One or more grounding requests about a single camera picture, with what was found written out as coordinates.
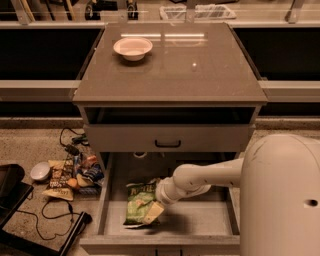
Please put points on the grey railing beam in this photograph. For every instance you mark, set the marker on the grey railing beam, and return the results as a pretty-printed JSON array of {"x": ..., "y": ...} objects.
[{"x": 38, "y": 90}]

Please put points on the orange fruit on floor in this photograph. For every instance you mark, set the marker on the orange fruit on floor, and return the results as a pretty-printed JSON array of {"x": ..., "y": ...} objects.
[{"x": 73, "y": 183}]

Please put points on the closed top drawer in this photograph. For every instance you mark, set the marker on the closed top drawer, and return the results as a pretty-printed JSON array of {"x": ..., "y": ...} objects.
[{"x": 194, "y": 138}]

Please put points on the grey drawer cabinet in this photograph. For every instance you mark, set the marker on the grey drawer cabinet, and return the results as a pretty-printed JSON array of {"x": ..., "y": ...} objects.
[{"x": 195, "y": 74}]

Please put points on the green jalapeno chip bag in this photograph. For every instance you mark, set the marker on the green jalapeno chip bag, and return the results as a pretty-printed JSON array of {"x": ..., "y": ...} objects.
[{"x": 140, "y": 196}]

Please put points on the brown chip bag on floor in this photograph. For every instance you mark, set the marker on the brown chip bag on floor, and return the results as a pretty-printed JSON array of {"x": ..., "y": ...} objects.
[{"x": 61, "y": 173}]

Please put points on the black drawer handle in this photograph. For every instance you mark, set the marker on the black drawer handle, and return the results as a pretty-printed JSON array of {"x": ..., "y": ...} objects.
[{"x": 175, "y": 144}]

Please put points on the blue snack bag on floor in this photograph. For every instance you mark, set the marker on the blue snack bag on floor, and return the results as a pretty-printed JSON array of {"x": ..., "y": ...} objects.
[{"x": 90, "y": 181}]

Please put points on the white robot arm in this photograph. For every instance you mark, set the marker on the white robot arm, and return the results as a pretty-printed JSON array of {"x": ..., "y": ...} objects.
[{"x": 279, "y": 182}]

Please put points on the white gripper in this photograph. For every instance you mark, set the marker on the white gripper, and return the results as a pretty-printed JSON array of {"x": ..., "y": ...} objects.
[{"x": 162, "y": 194}]

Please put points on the white wire basket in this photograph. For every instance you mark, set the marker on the white wire basket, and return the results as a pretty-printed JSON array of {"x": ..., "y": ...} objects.
[{"x": 202, "y": 12}]

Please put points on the white bowl on floor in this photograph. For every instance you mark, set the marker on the white bowl on floor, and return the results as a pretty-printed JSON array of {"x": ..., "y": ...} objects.
[{"x": 40, "y": 171}]

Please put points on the black power adapter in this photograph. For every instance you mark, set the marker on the black power adapter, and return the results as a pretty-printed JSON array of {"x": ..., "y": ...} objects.
[{"x": 70, "y": 149}]

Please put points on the open middle drawer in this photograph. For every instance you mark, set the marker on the open middle drawer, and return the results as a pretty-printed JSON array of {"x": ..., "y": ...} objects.
[{"x": 206, "y": 225}]

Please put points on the white bowl on counter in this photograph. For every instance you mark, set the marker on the white bowl on counter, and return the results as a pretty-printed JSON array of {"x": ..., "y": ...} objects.
[{"x": 133, "y": 48}]

